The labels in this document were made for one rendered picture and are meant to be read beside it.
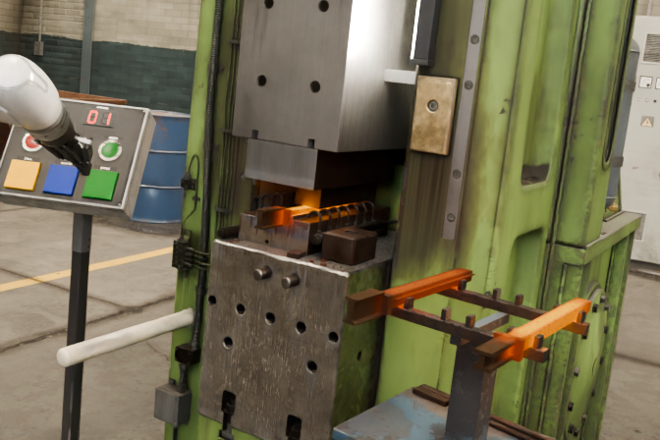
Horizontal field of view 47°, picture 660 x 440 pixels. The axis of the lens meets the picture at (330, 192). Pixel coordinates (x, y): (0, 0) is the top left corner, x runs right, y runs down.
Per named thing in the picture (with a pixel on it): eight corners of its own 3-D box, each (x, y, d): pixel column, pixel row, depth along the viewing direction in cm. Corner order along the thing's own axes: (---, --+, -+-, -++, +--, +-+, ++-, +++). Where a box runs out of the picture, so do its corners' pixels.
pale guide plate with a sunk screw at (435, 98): (445, 155, 172) (455, 79, 169) (409, 149, 176) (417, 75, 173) (448, 154, 173) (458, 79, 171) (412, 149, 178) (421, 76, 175)
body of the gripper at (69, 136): (25, 137, 156) (42, 156, 165) (65, 142, 156) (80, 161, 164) (35, 105, 159) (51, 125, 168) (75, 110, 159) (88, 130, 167)
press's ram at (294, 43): (369, 158, 168) (392, -29, 162) (231, 135, 187) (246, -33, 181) (443, 152, 204) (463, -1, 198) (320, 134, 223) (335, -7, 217)
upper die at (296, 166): (313, 191, 176) (317, 149, 174) (244, 177, 186) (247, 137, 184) (393, 180, 212) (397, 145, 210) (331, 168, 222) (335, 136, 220)
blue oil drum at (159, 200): (157, 227, 613) (165, 116, 600) (102, 213, 640) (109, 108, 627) (202, 218, 665) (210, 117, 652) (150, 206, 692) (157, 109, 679)
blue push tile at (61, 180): (70, 194, 187) (79, 167, 190) (41, 191, 188) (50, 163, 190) (73, 197, 189) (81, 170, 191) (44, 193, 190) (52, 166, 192)
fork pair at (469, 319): (469, 328, 128) (470, 316, 128) (439, 319, 131) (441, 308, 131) (522, 304, 147) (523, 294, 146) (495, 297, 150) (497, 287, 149)
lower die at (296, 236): (306, 255, 178) (310, 220, 177) (238, 239, 188) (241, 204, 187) (386, 234, 214) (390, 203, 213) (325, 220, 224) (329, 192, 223)
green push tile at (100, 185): (111, 199, 186) (118, 172, 189) (81, 195, 187) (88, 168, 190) (113, 202, 188) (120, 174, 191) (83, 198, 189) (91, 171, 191)
